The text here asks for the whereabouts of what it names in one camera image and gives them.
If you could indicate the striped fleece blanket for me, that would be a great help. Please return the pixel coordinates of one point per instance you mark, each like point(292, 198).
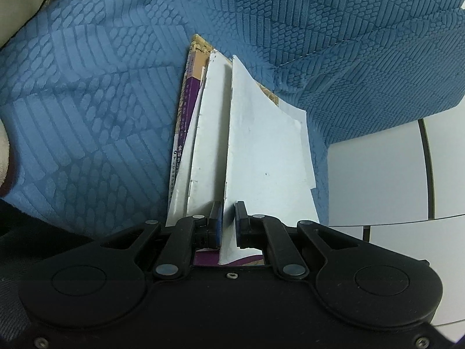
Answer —
point(4, 160)

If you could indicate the white wardrobe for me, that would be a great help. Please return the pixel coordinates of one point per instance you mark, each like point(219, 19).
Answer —
point(381, 174)

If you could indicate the purple book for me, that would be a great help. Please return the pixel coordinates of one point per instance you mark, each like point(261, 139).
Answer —
point(190, 109)

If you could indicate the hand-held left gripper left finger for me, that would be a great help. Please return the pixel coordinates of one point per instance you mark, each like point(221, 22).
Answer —
point(216, 225)

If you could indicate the blue quilted sofa seat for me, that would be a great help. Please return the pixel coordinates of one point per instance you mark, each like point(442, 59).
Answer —
point(90, 134)

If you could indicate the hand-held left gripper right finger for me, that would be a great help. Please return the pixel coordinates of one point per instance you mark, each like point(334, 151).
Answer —
point(241, 225)

